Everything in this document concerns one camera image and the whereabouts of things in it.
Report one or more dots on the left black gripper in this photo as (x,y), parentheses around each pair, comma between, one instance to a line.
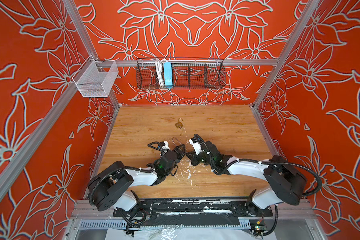
(179,154)

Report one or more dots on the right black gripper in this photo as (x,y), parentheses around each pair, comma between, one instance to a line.
(193,157)

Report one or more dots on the small brass padlock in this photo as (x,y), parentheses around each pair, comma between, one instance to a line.
(180,124)

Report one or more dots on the long-shackle brass padlock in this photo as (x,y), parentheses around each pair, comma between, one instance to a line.
(176,142)

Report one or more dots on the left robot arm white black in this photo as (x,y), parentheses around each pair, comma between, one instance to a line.
(110,188)

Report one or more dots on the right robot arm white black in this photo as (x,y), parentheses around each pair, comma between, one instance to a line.
(287,182)

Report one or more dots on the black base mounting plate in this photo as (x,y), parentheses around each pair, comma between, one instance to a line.
(194,211)

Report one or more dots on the light blue box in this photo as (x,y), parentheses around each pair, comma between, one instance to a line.
(168,76)

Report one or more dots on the black wire basket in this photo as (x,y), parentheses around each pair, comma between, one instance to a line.
(188,74)

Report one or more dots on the grey slotted cable duct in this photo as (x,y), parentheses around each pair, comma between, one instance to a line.
(120,224)

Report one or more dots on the white wire basket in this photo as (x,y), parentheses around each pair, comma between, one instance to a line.
(95,79)

